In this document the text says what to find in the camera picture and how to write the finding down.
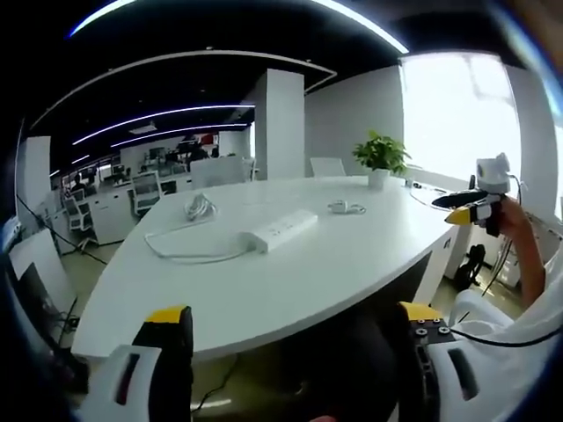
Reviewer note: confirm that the white office cabinet desk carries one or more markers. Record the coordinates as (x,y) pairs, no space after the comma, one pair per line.
(110,215)

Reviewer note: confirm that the black backpack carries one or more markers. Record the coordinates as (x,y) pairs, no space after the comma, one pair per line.
(471,266)

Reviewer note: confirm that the person's right hand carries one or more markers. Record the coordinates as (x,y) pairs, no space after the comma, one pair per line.
(512,215)

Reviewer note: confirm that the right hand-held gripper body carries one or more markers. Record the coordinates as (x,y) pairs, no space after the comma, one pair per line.
(492,176)

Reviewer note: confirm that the person's left hand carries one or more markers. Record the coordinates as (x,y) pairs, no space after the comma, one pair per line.
(327,419)

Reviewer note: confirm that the green potted plant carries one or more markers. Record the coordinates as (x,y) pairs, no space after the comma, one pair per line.
(380,151)

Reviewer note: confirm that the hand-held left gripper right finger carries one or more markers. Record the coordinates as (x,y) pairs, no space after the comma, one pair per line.
(433,351)

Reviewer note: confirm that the white mesh office chair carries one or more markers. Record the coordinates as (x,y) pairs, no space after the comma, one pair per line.
(79,217)
(146,189)

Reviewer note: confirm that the white plant pot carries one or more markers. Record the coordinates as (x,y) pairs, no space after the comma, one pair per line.
(378,178)

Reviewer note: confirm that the person's white shirt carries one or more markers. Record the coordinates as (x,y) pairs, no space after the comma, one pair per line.
(523,365)

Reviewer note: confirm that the white framed dark board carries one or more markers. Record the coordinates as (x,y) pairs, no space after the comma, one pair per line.
(39,281)

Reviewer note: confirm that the person's dark trousers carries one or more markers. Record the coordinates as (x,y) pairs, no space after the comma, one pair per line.
(334,369)

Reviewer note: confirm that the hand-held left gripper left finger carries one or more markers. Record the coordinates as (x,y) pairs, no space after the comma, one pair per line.
(154,387)

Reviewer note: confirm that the white power strip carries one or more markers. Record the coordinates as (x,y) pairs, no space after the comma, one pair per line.
(281,228)

